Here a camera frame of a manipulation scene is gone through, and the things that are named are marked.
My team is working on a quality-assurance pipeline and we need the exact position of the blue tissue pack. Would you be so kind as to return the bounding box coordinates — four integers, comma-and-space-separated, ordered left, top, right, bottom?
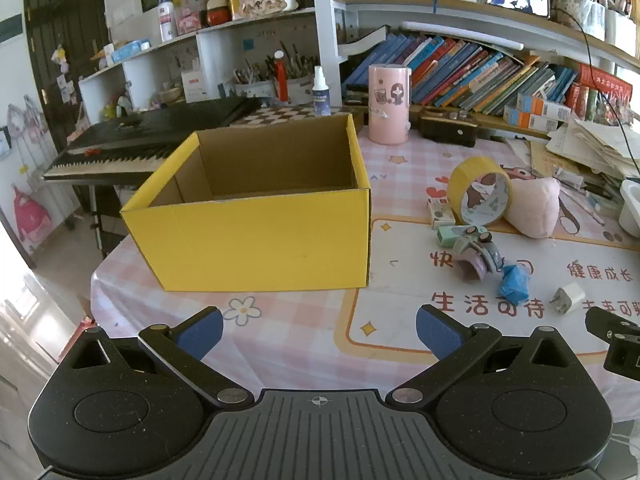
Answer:
111, 40, 151, 64

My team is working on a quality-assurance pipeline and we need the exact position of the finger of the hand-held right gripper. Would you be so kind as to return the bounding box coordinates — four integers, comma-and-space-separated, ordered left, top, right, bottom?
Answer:
585, 306, 640, 376

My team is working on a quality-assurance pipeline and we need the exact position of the red round doll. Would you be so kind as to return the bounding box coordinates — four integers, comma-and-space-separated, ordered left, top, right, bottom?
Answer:
206, 0, 232, 26

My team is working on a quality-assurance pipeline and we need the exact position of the black electronic keyboard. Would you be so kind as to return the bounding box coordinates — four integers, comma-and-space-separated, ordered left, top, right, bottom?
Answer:
42, 97, 263, 182

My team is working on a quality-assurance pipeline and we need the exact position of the pink gift box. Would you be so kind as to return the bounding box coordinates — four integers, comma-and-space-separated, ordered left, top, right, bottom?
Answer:
175, 7, 204, 36

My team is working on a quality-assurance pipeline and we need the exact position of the blue toy truck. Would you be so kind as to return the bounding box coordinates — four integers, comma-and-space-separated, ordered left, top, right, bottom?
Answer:
452, 225, 506, 283

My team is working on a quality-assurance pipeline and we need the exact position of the checkered board box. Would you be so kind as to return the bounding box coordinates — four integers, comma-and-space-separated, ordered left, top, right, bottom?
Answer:
235, 105, 347, 127

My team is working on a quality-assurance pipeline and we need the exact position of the pink printed canister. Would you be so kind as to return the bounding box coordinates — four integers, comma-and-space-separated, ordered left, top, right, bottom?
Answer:
367, 64, 412, 146

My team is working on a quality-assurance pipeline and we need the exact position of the white lotion bottle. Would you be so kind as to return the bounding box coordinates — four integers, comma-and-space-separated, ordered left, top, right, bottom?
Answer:
158, 0, 176, 43

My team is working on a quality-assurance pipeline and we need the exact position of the yellow tape roll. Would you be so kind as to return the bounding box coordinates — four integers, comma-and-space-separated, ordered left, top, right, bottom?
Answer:
447, 156, 512, 226

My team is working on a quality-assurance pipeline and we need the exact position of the small white staple box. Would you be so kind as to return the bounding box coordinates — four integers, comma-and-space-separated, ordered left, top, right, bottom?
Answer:
426, 198, 457, 229

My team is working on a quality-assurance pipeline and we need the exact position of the pink plush toy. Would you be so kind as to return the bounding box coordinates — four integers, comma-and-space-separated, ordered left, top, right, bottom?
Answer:
504, 177, 562, 240

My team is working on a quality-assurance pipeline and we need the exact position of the pink tablecloth covered desktop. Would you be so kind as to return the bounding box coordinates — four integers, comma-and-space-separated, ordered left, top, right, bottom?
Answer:
90, 105, 640, 423

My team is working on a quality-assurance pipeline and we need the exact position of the white charger plug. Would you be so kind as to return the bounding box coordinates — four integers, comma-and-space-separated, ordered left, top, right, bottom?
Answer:
550, 282, 586, 317

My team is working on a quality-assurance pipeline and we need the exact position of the black rectangular case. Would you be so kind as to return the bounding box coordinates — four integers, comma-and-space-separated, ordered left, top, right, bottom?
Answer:
419, 107, 478, 148

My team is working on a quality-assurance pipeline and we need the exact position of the white spray bottle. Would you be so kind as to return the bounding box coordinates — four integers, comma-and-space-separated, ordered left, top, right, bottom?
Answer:
311, 66, 330, 117

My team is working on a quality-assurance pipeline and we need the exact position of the white box with red label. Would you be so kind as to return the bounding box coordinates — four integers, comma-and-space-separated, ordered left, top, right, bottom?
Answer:
181, 70, 209, 104

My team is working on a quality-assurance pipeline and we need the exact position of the blue crumpled wrapper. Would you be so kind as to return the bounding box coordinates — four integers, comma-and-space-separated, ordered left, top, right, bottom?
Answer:
499, 264, 532, 303

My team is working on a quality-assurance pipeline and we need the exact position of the row of books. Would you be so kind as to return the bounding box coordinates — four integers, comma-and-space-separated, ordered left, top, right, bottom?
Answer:
342, 32, 581, 116

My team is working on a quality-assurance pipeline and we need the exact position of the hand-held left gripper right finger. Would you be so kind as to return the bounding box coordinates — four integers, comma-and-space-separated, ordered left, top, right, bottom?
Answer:
386, 304, 576, 407

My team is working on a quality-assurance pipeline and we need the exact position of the small green box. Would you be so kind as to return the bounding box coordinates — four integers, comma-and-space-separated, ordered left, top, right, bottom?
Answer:
436, 225, 471, 247

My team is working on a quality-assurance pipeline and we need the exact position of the blue orange white carton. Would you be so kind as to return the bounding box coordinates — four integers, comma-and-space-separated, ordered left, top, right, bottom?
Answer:
517, 92, 572, 122
503, 106, 561, 134

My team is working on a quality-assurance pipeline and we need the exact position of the pink hanging bag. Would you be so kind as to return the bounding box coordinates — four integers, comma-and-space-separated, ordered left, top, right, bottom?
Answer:
12, 185, 52, 252

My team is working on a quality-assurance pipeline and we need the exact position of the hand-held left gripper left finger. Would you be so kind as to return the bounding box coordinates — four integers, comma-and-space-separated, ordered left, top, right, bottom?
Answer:
65, 306, 249, 408

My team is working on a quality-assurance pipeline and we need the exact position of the yellow cardboard box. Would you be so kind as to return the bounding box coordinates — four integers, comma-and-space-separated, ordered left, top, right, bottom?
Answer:
120, 112, 372, 292

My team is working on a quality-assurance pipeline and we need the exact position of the stack of papers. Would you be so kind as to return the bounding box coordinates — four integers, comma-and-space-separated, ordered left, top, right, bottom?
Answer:
530, 115, 640, 196

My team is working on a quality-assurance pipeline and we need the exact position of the black keyboard stand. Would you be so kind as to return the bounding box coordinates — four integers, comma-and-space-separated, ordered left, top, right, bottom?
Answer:
72, 182, 132, 261

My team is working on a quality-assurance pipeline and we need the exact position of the dark wooden door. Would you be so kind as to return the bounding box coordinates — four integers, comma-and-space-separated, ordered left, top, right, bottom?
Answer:
22, 0, 110, 153

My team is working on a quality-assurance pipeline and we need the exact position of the white bookshelf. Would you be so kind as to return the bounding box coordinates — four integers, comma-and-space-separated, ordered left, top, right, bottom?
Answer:
77, 0, 640, 113

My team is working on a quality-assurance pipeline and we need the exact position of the white pen holder row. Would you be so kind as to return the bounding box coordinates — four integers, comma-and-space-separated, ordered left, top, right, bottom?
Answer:
234, 77, 318, 106

